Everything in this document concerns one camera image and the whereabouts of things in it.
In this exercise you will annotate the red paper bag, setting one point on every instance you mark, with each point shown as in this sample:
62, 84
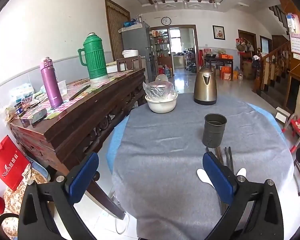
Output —
7, 162

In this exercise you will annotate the white chest freezer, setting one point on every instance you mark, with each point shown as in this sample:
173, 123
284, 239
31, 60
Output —
112, 66

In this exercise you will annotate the clear plastic cup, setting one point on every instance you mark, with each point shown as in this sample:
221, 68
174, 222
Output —
61, 88

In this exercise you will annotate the blue water jug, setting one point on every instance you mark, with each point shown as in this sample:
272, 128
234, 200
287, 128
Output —
167, 72

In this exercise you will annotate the wooden staircase railing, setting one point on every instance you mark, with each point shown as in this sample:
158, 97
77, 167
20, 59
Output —
270, 65

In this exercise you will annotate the framed picture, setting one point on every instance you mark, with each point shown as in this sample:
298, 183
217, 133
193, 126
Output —
218, 32

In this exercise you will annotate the dark metal utensil holder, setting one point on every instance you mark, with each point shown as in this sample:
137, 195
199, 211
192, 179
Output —
214, 132

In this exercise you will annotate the white plastic spoon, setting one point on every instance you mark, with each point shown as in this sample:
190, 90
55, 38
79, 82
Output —
241, 172
205, 177

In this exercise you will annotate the carved wooden sideboard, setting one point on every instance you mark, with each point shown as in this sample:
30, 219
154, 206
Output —
77, 122

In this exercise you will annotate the floral patterned sack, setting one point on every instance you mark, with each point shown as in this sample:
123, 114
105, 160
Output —
37, 177

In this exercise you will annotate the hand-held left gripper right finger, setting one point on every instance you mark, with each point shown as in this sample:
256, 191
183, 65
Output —
218, 177

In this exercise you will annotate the wooden chair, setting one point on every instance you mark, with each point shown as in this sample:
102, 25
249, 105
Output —
125, 63

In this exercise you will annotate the pink checkered table cover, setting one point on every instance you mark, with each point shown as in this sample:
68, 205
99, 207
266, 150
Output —
72, 102

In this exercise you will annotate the white tissue packet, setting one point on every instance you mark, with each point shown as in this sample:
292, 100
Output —
21, 90

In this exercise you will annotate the wall calendar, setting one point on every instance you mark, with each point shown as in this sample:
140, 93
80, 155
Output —
296, 37

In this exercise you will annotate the white rice cooker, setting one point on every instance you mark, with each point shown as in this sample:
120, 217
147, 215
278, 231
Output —
130, 54

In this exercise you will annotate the blue table cover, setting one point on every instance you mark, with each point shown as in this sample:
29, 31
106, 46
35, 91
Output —
117, 145

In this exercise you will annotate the purple insulated bottle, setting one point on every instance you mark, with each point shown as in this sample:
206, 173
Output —
52, 87

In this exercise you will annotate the dark wooden side table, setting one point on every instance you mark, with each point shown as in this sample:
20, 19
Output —
218, 61

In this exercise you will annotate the white bowl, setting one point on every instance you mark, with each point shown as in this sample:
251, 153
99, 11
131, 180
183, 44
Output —
161, 106

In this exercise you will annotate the white box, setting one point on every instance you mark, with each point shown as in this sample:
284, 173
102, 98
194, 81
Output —
283, 115

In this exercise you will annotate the dark chopstick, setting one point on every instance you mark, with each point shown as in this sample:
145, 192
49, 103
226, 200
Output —
231, 158
217, 155
226, 156
207, 150
221, 155

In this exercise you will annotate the dark flat stick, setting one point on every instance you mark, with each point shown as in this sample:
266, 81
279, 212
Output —
79, 92

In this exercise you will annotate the bronze electric kettle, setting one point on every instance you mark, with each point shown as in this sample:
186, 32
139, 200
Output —
205, 85

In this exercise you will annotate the round wall clock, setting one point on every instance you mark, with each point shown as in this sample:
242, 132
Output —
166, 21

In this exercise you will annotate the black smartphone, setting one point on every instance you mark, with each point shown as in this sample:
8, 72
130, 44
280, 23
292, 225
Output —
39, 116

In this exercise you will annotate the plastic bag of steel bowls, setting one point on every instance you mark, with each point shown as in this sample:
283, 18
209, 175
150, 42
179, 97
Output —
158, 90

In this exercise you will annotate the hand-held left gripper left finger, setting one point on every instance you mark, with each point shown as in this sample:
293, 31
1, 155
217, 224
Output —
83, 177

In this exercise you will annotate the pantry shelf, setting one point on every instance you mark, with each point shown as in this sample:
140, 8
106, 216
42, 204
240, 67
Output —
161, 42

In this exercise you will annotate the grey tablecloth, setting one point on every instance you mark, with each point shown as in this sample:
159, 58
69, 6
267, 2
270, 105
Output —
170, 160

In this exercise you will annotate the orange gift box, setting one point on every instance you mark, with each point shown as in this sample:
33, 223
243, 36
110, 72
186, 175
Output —
226, 73

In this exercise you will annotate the green thermos jug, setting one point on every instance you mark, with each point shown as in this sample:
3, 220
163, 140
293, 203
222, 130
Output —
96, 60

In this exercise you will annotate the grey refrigerator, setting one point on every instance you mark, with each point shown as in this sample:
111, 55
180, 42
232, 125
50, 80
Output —
137, 38

